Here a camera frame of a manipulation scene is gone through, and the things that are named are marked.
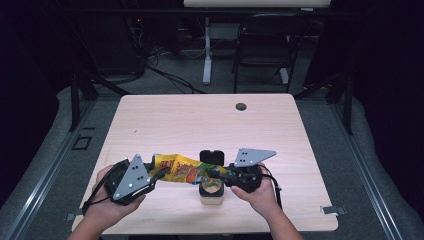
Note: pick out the white desk leg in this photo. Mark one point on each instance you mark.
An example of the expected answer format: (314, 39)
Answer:
(207, 53)
(284, 76)

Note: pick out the metal table bracket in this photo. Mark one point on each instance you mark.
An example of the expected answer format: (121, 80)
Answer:
(333, 210)

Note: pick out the black metal frame post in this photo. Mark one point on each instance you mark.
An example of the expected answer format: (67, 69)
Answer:
(75, 100)
(348, 106)

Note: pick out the black folding chair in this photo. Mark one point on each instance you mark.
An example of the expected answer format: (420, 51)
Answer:
(266, 43)

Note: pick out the black jar lid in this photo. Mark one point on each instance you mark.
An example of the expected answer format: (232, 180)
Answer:
(211, 157)

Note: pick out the black tape square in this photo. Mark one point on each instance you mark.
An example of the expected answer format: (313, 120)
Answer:
(74, 146)

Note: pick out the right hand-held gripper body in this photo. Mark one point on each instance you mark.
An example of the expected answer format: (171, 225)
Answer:
(246, 176)

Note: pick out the aluminium floor rail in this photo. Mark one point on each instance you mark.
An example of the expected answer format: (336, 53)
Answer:
(50, 173)
(363, 166)

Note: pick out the dark computer tower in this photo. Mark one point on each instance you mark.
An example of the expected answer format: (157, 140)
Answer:
(110, 43)

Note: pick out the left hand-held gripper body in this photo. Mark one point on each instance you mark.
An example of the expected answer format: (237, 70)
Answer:
(131, 180)

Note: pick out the person's left hand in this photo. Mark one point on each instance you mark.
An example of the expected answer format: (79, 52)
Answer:
(100, 206)

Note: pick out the yellow green checked spout pouch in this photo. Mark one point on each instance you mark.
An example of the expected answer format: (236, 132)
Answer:
(180, 170)

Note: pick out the person's right hand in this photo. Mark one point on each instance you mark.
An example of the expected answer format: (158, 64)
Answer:
(265, 196)

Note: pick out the clear square jar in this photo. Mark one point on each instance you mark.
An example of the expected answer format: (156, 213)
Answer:
(211, 200)

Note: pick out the black tape strip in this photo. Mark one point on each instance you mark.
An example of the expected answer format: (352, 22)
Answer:
(88, 128)

